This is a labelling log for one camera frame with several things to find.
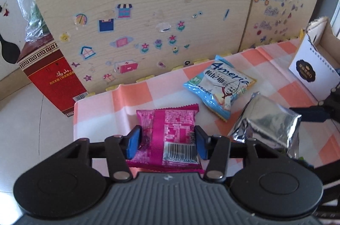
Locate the black wall sticker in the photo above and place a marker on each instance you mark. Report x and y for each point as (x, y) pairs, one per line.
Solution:
(9, 51)

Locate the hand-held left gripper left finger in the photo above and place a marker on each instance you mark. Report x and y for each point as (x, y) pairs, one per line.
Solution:
(134, 141)

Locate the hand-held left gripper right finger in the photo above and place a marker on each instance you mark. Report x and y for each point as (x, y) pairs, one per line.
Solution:
(201, 142)

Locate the pink snack packet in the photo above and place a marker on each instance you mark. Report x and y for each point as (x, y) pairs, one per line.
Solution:
(170, 124)

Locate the silver foil snack packet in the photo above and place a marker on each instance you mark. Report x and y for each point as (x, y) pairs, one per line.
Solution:
(265, 118)

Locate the wooden cabinet with stickers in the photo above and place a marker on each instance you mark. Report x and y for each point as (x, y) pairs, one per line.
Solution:
(172, 2)

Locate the light blue snack packet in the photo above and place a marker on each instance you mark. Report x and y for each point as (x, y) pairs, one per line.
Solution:
(220, 84)

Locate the orange checkered cloth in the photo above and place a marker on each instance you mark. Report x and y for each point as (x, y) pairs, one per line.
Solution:
(159, 97)

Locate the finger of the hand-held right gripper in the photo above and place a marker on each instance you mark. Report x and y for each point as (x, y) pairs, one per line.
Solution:
(313, 113)

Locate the crumpled clear plastic wrap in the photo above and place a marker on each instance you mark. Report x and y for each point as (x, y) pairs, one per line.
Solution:
(32, 10)

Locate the red cardboard box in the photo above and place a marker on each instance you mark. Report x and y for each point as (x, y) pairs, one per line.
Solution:
(53, 76)

